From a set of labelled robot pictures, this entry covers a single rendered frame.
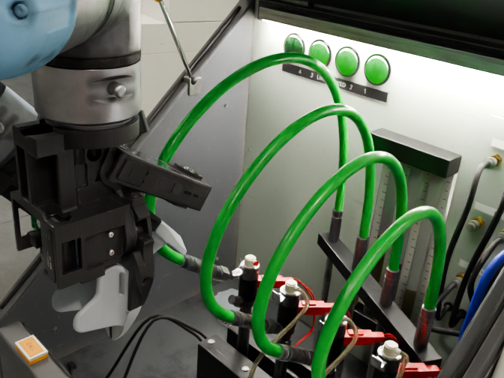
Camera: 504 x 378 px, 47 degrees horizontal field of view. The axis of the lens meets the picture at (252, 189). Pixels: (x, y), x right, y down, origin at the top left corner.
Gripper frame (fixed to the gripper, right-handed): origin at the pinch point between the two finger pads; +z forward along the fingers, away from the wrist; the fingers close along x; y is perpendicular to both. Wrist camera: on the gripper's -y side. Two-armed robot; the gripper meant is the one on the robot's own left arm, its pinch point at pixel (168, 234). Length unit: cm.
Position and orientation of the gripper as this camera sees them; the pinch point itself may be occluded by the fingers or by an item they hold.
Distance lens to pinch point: 69.3
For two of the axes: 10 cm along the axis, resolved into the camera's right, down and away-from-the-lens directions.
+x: 5.3, 1.9, -8.2
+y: -5.8, 7.9, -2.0
